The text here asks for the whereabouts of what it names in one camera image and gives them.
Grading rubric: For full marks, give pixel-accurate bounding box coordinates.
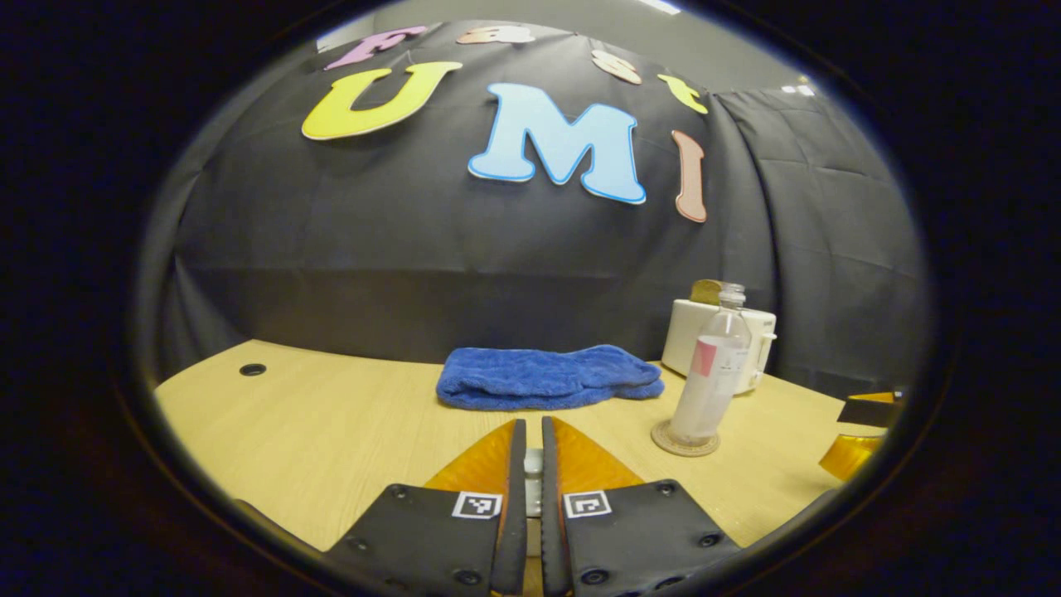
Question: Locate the blue towel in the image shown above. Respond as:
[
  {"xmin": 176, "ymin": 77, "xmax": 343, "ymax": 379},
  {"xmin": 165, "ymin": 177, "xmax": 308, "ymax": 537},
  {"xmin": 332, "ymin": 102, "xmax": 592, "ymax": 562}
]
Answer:
[{"xmin": 436, "ymin": 344, "xmax": 666, "ymax": 412}]

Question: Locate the black backdrop cloth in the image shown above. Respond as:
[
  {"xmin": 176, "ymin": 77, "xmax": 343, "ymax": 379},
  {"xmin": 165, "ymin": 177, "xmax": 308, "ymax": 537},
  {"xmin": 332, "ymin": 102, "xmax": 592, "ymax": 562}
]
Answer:
[{"xmin": 137, "ymin": 21, "xmax": 929, "ymax": 399}]

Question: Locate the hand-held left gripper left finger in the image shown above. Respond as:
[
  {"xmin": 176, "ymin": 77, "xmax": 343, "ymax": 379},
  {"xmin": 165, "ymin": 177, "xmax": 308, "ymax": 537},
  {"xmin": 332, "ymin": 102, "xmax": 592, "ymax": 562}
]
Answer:
[{"xmin": 327, "ymin": 419, "xmax": 529, "ymax": 596}]

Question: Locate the clear plastic water bottle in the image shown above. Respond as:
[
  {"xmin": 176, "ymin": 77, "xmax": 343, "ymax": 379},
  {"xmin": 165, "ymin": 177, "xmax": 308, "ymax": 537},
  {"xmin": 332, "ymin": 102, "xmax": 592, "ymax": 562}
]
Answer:
[{"xmin": 668, "ymin": 283, "xmax": 754, "ymax": 447}]

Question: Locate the white toaster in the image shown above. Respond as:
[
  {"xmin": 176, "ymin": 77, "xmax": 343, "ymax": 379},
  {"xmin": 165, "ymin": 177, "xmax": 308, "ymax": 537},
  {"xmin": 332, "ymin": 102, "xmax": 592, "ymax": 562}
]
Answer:
[{"xmin": 661, "ymin": 298, "xmax": 779, "ymax": 396}]

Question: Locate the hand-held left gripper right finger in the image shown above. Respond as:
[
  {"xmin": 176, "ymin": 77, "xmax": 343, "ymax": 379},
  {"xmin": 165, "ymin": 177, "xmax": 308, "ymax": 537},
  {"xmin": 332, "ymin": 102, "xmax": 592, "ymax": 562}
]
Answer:
[{"xmin": 541, "ymin": 417, "xmax": 743, "ymax": 596}]

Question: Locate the round brown coaster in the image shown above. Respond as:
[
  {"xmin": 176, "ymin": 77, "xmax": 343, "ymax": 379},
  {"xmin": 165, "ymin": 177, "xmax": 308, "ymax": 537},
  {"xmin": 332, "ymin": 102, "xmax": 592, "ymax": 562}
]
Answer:
[{"xmin": 651, "ymin": 419, "xmax": 722, "ymax": 459}]

